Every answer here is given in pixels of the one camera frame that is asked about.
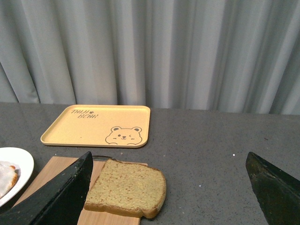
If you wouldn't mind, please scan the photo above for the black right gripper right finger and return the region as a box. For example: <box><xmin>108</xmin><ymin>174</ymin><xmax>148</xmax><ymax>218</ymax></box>
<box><xmin>246</xmin><ymin>152</ymin><xmax>300</xmax><ymax>225</ymax></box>

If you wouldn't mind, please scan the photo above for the grey curtain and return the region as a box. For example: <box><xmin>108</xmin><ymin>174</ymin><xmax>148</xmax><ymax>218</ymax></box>
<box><xmin>0</xmin><ymin>0</ymin><xmax>300</xmax><ymax>114</ymax></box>

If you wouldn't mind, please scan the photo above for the yellow bear tray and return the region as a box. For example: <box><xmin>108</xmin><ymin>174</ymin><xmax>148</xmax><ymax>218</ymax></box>
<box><xmin>40</xmin><ymin>105</ymin><xmax>150</xmax><ymax>148</ymax></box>

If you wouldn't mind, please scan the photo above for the bread slice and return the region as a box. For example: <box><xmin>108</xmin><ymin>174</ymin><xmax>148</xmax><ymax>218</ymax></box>
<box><xmin>84</xmin><ymin>159</ymin><xmax>166</xmax><ymax>218</ymax></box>

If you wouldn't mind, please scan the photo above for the black metal board handle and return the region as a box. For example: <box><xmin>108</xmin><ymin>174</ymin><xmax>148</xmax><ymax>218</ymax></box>
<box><xmin>92</xmin><ymin>155</ymin><xmax>116</xmax><ymax>161</ymax></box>

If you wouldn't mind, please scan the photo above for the fried egg filling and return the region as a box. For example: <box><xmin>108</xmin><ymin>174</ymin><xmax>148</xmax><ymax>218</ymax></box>
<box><xmin>0</xmin><ymin>161</ymin><xmax>18</xmax><ymax>198</ymax></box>

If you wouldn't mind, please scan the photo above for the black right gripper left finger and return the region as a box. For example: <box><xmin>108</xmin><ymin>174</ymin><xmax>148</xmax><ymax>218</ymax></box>
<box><xmin>0</xmin><ymin>151</ymin><xmax>93</xmax><ymax>225</ymax></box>

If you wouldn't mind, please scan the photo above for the white round plate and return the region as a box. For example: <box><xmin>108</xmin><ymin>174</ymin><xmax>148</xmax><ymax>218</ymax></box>
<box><xmin>0</xmin><ymin>147</ymin><xmax>34</xmax><ymax>207</ymax></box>

